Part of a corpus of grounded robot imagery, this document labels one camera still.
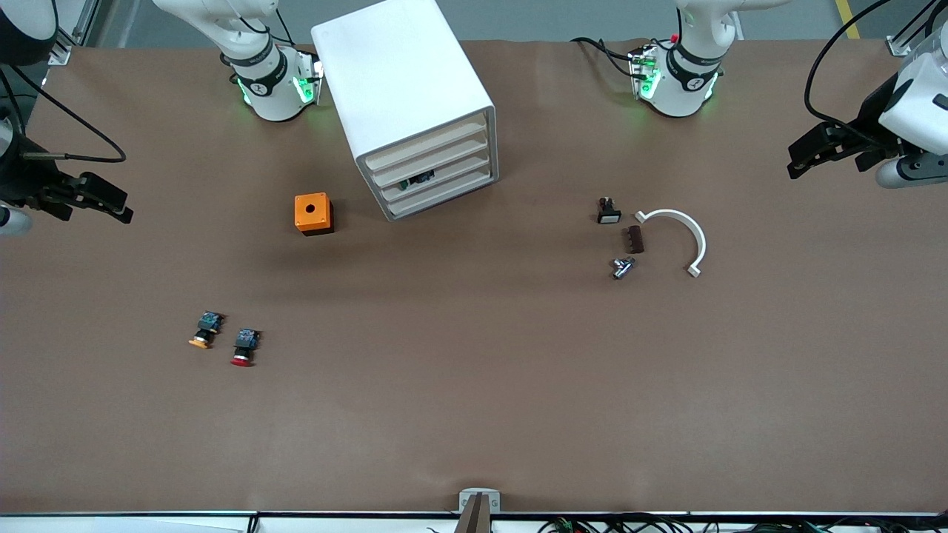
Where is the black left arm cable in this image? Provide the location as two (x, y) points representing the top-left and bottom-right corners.
(804, 0), (948, 141)

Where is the white semicircular clamp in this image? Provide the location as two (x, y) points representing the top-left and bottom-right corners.
(634, 209), (708, 279)

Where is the black arm base cable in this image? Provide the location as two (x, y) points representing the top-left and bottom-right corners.
(570, 36), (641, 81)

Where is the red push button switch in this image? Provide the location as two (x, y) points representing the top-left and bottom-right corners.
(230, 329), (261, 368)

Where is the yellow push button switch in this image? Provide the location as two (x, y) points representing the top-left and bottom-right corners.
(188, 311), (224, 349)

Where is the brown table cover sheet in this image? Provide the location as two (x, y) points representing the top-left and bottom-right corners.
(0, 38), (948, 515)

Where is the aluminium frame post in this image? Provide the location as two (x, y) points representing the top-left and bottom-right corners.
(887, 0), (935, 57)
(48, 0), (101, 66)

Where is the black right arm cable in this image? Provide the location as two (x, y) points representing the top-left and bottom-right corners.
(0, 63), (128, 164)

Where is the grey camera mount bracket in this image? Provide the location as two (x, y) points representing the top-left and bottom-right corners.
(458, 487), (501, 533)

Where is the orange button enclosure box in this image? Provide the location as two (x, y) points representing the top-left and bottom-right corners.
(294, 192), (335, 237)

